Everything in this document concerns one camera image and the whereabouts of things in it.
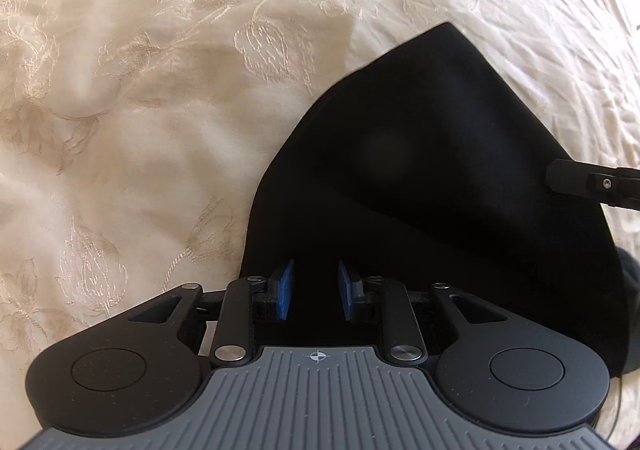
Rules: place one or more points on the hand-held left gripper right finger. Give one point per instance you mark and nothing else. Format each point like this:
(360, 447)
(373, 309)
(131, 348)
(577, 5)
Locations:
(347, 294)

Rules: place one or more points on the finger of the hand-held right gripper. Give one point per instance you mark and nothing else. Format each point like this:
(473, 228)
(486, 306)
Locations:
(575, 178)

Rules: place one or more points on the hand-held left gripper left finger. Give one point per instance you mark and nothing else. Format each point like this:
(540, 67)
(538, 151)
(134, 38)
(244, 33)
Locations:
(284, 291)

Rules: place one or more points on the black pants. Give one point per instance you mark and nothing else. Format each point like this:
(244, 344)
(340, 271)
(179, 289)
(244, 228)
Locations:
(425, 190)

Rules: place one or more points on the cream embroidered bedspread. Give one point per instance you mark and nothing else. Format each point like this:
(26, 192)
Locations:
(150, 154)

